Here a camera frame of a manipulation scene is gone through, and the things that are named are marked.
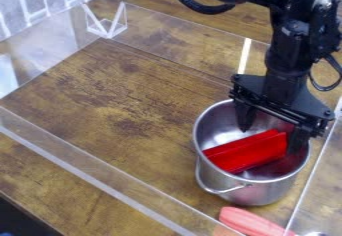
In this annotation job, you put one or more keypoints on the orange handled tool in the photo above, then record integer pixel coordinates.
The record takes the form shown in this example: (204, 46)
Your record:
(251, 224)

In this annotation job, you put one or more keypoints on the clear acrylic barrier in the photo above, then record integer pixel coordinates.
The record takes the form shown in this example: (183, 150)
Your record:
(318, 210)
(153, 203)

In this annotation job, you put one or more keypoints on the clear acrylic front barrier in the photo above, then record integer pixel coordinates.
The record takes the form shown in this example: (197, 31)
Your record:
(153, 203)

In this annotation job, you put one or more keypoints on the red plastic block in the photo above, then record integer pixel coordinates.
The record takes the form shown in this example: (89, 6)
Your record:
(249, 152)

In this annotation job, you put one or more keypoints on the silver metal pot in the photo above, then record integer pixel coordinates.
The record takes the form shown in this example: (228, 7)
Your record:
(256, 186)

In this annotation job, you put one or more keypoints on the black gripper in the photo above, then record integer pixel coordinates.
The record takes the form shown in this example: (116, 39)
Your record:
(284, 99)

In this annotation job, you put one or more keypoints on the clear acrylic right barrier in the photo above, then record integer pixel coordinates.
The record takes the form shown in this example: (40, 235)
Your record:
(318, 210)

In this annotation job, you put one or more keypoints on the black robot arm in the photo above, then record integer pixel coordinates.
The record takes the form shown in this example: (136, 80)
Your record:
(305, 37)

